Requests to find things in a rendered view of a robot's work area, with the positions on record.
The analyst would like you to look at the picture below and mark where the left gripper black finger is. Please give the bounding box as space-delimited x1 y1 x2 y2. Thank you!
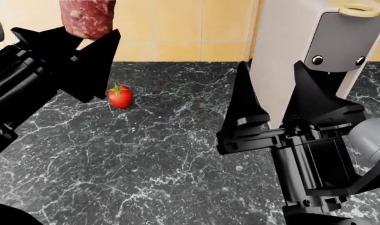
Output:
56 28 122 103
11 26 84 58

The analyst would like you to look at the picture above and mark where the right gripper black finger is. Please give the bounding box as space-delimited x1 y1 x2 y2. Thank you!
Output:
282 60 366 129
216 61 270 139

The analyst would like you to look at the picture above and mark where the red marbled salami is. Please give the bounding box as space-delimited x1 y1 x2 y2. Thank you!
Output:
59 0 117 41

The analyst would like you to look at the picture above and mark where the red tomato with green stem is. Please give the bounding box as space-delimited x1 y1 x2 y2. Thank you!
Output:
106 82 134 109

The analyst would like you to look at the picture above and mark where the white and grey kitchen appliance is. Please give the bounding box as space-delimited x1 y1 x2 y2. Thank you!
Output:
248 0 380 131

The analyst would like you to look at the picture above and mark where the black robot torso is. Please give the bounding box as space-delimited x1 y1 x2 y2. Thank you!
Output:
0 201 44 225

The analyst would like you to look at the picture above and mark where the beige ring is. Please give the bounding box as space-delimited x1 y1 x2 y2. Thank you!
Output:
337 5 380 18

